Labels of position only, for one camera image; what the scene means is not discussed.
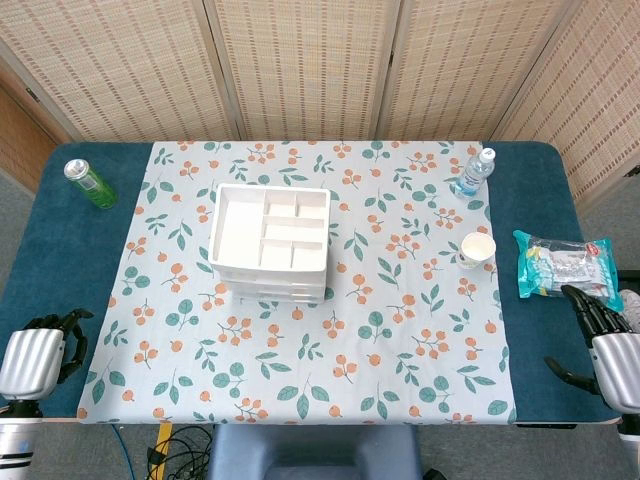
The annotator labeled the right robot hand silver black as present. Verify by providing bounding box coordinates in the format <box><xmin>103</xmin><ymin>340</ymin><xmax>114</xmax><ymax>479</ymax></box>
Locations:
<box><xmin>543</xmin><ymin>284</ymin><xmax>640</xmax><ymax>414</ymax></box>

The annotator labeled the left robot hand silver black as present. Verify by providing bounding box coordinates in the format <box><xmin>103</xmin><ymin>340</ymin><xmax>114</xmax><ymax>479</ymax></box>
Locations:
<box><xmin>0</xmin><ymin>308</ymin><xmax>95</xmax><ymax>404</ymax></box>

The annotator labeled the clear plastic drawer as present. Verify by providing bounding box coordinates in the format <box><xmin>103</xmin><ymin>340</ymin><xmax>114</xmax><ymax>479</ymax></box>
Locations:
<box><xmin>222</xmin><ymin>269</ymin><xmax>326</xmax><ymax>283</ymax></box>
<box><xmin>227</xmin><ymin>279</ymin><xmax>326</xmax><ymax>294</ymax></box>
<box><xmin>232</xmin><ymin>291</ymin><xmax>325</xmax><ymax>305</ymax></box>

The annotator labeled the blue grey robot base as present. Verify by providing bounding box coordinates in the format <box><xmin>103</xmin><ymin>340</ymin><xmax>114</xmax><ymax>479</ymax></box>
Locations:
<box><xmin>207</xmin><ymin>423</ymin><xmax>424</xmax><ymax>480</ymax></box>

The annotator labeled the dark teal table cover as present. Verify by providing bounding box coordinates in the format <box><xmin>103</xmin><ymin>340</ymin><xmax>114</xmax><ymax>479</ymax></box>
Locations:
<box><xmin>0</xmin><ymin>141</ymin><xmax>634</xmax><ymax>426</ymax></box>

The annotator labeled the teal plastic snack packet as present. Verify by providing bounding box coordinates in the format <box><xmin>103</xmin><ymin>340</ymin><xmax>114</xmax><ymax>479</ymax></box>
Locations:
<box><xmin>513</xmin><ymin>229</ymin><xmax>625</xmax><ymax>311</ymax></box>

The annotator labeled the white paper cup flower print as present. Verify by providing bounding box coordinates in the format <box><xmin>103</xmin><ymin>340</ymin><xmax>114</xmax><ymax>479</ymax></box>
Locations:
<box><xmin>457</xmin><ymin>231</ymin><xmax>497</xmax><ymax>270</ymax></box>

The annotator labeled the green drink can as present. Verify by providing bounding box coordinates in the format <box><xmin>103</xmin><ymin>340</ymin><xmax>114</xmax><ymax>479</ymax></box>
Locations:
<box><xmin>63</xmin><ymin>158</ymin><xmax>120</xmax><ymax>209</ymax></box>

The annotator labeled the wooden door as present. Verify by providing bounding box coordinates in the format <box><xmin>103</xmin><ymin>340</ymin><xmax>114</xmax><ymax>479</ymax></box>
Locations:
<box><xmin>0</xmin><ymin>82</ymin><xmax>59</xmax><ymax>194</ymax></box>

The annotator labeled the clear water bottle blue label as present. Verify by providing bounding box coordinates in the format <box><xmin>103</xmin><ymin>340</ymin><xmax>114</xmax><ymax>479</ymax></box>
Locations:
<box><xmin>452</xmin><ymin>146</ymin><xmax>497</xmax><ymax>200</ymax></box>

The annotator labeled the floral leaf print tablecloth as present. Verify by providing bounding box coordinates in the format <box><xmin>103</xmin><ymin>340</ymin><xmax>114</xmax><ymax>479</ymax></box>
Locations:
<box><xmin>76</xmin><ymin>140</ymin><xmax>517</xmax><ymax>426</ymax></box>

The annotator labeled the bamboo folding screen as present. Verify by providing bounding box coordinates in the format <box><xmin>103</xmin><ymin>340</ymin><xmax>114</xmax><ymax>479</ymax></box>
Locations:
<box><xmin>0</xmin><ymin>0</ymin><xmax>640</xmax><ymax>211</ymax></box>

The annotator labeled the blue cable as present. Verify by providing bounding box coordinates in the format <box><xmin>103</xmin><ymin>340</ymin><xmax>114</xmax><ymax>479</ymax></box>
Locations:
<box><xmin>110</xmin><ymin>423</ymin><xmax>137</xmax><ymax>480</ymax></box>

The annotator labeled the yellow strap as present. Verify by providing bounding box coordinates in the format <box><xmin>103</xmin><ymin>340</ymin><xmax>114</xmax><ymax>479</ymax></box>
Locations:
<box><xmin>152</xmin><ymin>423</ymin><xmax>174</xmax><ymax>480</ymax></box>

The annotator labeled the black cable bundle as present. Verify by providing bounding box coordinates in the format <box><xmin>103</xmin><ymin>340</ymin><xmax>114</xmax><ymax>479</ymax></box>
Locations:
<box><xmin>147</xmin><ymin>424</ymin><xmax>214</xmax><ymax>480</ymax></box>

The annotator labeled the white plastic drawer organizer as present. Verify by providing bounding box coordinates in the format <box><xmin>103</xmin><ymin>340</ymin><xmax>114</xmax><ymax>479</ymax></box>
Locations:
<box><xmin>207</xmin><ymin>182</ymin><xmax>332</xmax><ymax>305</ymax></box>

